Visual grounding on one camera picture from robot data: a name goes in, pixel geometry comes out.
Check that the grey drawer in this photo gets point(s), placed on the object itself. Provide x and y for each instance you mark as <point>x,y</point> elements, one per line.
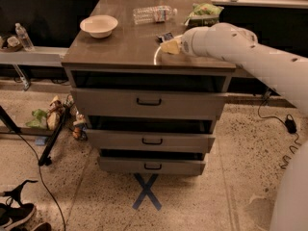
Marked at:
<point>148,104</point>
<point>147,141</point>
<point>155,166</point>

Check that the grey drawer cabinet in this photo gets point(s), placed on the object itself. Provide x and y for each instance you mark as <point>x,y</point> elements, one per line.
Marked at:
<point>130,59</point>

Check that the green chip bag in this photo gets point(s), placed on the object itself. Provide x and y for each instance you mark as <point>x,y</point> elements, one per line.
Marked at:
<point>203,14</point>

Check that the bottom grey drawer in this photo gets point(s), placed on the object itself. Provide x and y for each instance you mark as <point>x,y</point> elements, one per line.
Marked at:
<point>155,166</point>

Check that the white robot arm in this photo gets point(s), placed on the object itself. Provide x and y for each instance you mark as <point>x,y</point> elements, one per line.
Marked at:
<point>283,72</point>

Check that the black shoe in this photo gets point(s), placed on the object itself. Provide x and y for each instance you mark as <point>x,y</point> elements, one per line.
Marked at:
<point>11,217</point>

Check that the green bag on floor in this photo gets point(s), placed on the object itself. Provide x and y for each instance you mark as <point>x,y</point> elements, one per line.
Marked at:
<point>39,119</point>

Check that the small water bottle on ledge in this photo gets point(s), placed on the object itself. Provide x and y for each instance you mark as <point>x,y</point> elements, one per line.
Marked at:
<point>24,37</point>

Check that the middle grey drawer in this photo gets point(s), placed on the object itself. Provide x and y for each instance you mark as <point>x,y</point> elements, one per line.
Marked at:
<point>147,141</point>

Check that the top grey drawer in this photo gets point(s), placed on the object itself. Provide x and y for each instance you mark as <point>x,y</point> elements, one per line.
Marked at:
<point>148,104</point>

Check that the brown bowl with items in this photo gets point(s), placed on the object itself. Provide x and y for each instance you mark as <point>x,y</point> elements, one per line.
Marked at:
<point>10,44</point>

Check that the blue tape cross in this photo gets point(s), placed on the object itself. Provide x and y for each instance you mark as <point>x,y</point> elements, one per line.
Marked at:
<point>147,192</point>

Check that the small toy figure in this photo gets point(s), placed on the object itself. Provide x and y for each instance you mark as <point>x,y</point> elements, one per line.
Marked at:
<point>79,128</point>

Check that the brown snack bag floor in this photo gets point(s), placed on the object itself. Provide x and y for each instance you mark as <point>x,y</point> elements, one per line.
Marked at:
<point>55,112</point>

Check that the black power adapter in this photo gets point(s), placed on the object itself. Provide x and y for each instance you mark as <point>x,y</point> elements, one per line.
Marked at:
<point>290,124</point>

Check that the white paper bowl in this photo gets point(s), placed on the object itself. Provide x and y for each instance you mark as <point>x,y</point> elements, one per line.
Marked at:
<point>99,26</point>

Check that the blue rxbar blueberry wrapper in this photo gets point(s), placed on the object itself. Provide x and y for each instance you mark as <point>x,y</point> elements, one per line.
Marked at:
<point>165,37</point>

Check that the black curved stand piece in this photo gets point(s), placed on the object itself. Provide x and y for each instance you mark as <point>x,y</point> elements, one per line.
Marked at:
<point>15,194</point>

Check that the clear plastic water bottle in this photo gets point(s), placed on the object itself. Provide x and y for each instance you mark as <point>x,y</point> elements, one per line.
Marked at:
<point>155,14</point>

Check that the yellow-beige gripper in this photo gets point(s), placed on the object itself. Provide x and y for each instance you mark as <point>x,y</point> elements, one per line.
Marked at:
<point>186,44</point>

